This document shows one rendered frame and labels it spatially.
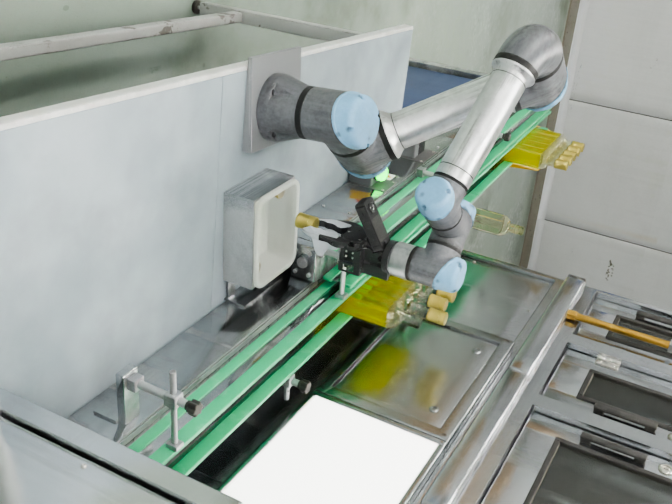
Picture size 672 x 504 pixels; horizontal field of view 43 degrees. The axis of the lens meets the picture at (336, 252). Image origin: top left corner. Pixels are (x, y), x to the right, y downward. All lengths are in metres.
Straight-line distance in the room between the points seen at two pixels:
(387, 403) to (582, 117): 6.25
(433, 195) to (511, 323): 0.87
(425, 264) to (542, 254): 6.86
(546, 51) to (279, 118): 0.57
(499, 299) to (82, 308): 1.34
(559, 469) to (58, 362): 1.09
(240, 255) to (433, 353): 0.59
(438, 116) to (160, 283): 0.70
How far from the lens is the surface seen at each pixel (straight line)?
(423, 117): 1.91
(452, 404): 2.04
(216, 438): 1.75
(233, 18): 2.77
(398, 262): 1.78
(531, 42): 1.79
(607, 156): 8.11
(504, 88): 1.75
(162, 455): 1.60
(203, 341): 1.86
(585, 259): 8.51
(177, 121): 1.68
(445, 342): 2.25
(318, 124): 1.82
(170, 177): 1.70
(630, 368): 2.40
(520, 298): 2.58
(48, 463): 1.36
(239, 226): 1.88
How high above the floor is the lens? 1.73
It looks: 23 degrees down
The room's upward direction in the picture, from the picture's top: 108 degrees clockwise
